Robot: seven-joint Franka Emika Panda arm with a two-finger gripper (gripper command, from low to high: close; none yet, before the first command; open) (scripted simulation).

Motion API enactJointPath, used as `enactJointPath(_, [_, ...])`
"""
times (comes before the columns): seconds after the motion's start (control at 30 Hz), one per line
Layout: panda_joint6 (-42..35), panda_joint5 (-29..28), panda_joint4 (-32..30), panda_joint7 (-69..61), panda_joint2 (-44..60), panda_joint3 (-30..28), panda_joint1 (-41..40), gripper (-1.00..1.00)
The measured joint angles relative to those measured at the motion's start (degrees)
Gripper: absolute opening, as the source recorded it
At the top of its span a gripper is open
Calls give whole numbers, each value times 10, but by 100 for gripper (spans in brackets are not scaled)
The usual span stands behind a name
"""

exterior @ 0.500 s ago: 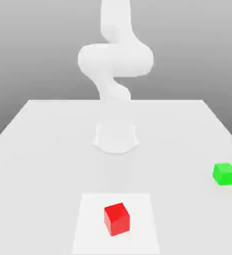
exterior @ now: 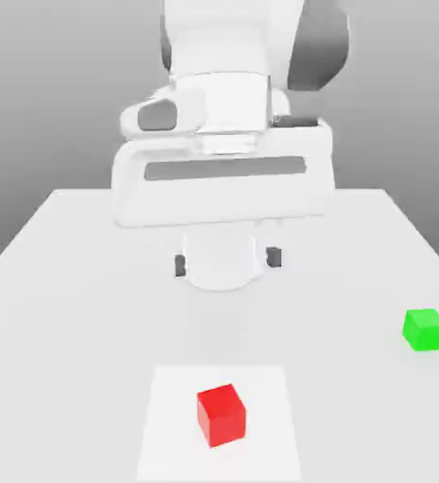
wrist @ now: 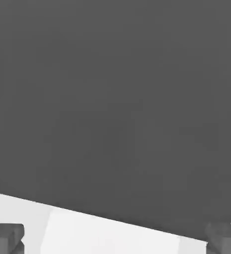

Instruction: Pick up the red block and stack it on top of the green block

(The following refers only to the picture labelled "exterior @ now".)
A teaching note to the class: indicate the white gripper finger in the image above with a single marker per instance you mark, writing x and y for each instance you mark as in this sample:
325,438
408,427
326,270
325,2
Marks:
180,265
273,257

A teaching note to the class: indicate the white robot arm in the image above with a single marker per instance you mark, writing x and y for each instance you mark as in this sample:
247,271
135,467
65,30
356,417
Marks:
222,41

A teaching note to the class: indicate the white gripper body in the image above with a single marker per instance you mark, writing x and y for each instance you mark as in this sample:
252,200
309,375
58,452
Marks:
222,196

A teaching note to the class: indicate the small red cube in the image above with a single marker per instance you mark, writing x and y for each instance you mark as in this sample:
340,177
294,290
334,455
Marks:
222,415

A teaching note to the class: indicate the small green cube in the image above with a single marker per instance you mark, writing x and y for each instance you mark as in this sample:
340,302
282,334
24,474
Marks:
426,330

